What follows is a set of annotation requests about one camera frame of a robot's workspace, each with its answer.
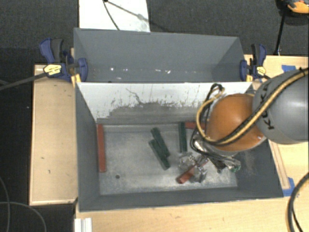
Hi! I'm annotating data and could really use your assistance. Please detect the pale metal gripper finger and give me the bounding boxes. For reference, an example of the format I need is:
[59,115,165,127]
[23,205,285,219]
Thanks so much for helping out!
[192,166,209,184]
[179,153,198,172]

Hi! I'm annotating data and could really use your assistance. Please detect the red-brown block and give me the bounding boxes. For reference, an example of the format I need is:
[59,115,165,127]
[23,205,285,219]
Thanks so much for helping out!
[176,159,210,185]
[97,124,107,174]
[184,121,206,130]

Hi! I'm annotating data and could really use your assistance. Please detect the dark green flat block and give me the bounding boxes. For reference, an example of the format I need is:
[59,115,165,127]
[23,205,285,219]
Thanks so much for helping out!
[150,127,171,160]
[178,122,188,154]
[148,139,171,171]

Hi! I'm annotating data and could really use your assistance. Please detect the grey metal bin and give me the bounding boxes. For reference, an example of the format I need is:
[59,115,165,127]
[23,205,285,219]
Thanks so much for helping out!
[73,27,284,212]

